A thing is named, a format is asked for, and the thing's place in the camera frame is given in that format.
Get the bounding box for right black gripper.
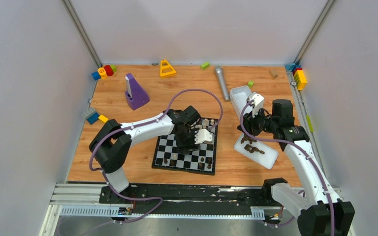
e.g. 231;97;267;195
237;105;277;137

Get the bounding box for black white chessboard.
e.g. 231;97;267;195
152;126;219;176

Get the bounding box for silver microphone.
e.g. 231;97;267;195
214;65;230;102

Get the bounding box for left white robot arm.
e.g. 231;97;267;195
89;106;200;203

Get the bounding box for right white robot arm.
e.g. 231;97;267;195
238;98;355;236

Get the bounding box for dark chess pieces pile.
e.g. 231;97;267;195
240;134;265;154

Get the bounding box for white box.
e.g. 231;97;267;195
230;86;252;119

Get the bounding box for white box lid tray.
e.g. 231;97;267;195
234;134;279;169

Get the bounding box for yellow triangle toy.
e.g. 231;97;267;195
159;59;177;78

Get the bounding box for purple metronome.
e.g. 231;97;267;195
125;73;150;111

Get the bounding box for green block top centre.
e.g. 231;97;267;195
200;61;210;70

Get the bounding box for brown wooden block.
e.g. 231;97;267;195
269;69;279;79

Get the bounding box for yellow brick stack right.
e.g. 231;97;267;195
293;69;307;90

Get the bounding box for small yellow block left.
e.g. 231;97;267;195
98;115;109;123

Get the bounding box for red cylinder block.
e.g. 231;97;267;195
104;65;114;77

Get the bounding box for grey blue brick left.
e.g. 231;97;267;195
82;107;99;125

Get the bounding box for yellow cylinder block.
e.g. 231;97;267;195
98;67;108;79

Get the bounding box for blue block left corner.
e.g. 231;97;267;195
92;71;101;81

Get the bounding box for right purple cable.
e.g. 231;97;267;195
239;99;335;236

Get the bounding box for purple cable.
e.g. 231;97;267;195
239;99;335;236
89;88;224;225

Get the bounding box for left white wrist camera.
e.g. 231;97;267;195
194;129;214;144

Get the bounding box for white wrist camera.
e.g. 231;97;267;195
194;129;214;144
246;92;265;118

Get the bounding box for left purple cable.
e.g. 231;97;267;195
89;88;224;225

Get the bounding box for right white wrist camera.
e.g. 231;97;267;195
246;92;265;118

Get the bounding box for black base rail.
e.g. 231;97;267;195
98;183;290;218

